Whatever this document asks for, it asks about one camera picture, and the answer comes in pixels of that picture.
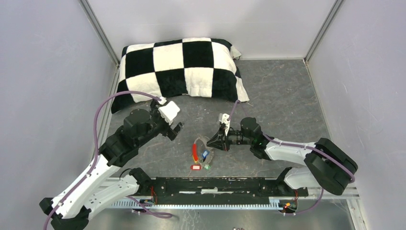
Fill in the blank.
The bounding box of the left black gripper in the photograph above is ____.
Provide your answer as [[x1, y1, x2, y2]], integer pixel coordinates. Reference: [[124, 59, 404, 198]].
[[136, 97, 184, 148]]

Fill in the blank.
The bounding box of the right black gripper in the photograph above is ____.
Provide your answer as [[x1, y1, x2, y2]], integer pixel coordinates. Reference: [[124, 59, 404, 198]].
[[206, 126, 253, 152]]

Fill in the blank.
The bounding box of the blue headed key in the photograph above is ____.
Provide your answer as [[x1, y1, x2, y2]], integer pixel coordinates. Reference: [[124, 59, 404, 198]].
[[202, 150, 210, 160]]

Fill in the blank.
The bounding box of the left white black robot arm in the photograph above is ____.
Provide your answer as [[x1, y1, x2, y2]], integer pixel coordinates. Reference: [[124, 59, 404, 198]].
[[39, 101, 183, 230]]

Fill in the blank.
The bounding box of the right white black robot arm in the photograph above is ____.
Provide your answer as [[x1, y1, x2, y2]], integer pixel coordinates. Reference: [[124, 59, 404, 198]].
[[206, 117, 358, 196]]

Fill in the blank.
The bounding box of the black white checkered pillow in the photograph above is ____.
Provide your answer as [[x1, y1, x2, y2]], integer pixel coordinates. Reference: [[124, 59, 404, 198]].
[[111, 37, 249, 113]]

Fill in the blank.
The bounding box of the right corner aluminium profile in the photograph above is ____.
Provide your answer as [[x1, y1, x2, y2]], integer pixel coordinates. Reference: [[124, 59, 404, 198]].
[[303, 0, 345, 66]]

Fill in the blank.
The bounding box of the corner aluminium profile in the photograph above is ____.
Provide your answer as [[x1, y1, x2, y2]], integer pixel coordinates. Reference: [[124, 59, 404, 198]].
[[79, 0, 120, 67], [303, 0, 345, 66]]

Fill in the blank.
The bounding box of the left corner aluminium profile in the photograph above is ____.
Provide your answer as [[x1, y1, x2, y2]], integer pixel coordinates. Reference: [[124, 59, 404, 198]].
[[79, 0, 120, 67]]

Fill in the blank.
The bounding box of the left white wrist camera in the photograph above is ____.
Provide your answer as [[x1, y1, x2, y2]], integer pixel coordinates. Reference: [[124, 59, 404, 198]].
[[158, 97, 180, 125]]

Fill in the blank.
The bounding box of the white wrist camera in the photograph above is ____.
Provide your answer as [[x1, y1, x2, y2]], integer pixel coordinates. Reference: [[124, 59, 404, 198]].
[[158, 97, 180, 125], [217, 113, 230, 126]]

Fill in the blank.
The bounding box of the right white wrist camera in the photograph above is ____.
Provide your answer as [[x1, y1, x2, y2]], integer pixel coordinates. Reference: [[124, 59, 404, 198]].
[[217, 113, 230, 126]]

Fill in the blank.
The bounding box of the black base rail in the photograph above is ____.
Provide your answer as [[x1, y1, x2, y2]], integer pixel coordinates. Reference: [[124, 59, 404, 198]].
[[135, 177, 309, 205]]

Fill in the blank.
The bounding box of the white toothed cable duct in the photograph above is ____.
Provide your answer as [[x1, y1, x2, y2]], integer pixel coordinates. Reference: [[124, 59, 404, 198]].
[[108, 198, 292, 211]]

